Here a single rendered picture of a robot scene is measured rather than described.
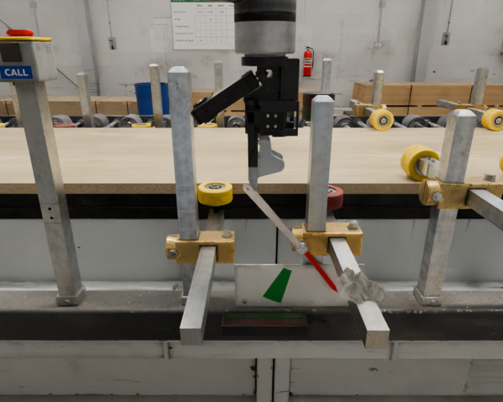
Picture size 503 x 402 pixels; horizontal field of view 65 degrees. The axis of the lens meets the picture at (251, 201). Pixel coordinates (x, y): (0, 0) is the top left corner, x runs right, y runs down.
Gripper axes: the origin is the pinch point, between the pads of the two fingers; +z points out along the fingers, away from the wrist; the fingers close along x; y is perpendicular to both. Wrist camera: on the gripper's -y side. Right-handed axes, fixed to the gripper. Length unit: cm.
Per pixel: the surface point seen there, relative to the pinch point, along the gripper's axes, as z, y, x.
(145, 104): 59, -164, 551
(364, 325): 13.4, 15.1, -20.2
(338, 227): 12.2, 17.2, 7.8
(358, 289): 11.8, 15.7, -14.3
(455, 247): 27, 53, 28
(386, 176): 9.3, 34.0, 31.9
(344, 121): 16, 50, 152
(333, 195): 8.5, 17.7, 16.7
